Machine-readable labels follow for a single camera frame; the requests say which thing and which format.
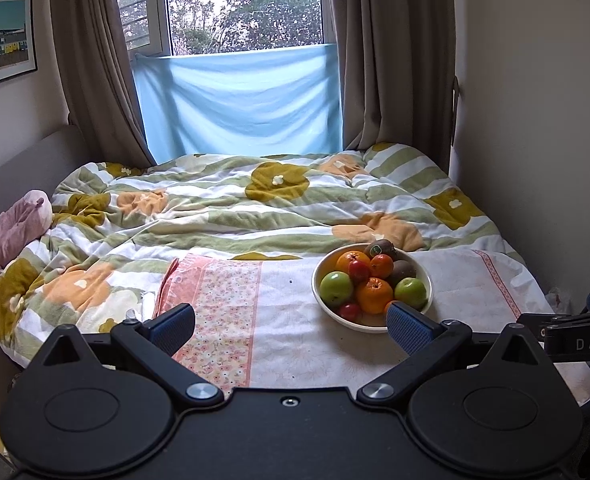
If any beige curtain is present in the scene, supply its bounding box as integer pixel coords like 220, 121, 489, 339
325, 0, 460, 176
49, 0, 150, 167

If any grey bed headboard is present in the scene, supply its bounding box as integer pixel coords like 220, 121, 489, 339
0, 125, 103, 241

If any green striped floral quilt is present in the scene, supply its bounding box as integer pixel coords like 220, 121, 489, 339
0, 142, 526, 368

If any light blue cloth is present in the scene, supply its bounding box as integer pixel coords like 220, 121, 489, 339
132, 43, 344, 165

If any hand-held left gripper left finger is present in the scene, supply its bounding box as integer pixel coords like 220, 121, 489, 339
42, 303, 226, 402

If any large orange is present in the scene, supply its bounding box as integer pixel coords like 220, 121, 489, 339
336, 251, 372, 276
355, 277, 394, 315

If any pink floral cloth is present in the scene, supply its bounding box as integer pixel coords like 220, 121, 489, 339
155, 247, 590, 406

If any pink plush toy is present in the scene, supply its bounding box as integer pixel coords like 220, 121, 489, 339
0, 190, 54, 275

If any window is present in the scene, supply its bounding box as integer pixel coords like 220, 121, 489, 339
112, 0, 336, 58

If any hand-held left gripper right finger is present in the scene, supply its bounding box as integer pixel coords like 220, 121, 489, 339
356, 301, 550, 403

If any brown kiwi with sticker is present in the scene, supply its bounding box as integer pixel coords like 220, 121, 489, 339
364, 239, 396, 260

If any framed picture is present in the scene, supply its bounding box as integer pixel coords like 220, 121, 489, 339
0, 0, 39, 92

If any cream bowl with yellow print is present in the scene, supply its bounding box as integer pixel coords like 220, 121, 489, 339
311, 243, 434, 333

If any green apple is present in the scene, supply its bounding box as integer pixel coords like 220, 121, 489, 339
394, 277, 428, 310
319, 271, 354, 307

